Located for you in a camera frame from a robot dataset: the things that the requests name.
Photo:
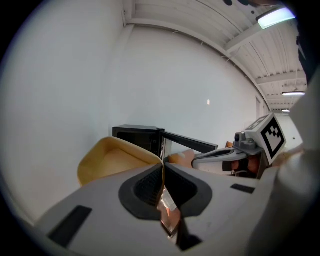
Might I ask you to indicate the person's right forearm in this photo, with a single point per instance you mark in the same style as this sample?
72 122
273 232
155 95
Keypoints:
287 156

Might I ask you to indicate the yellow container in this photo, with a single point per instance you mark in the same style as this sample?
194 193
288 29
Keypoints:
117 160

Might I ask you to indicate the black cabinet with door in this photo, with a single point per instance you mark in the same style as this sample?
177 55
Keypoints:
135 136

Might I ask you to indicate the person's right hand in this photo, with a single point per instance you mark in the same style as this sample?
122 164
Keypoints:
246 165

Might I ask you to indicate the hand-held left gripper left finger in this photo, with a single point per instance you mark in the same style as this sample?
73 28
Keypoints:
100 207

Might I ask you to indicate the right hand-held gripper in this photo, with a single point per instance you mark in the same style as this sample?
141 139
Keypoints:
271 135

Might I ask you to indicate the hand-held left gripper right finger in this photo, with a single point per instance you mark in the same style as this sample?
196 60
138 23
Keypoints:
225 200

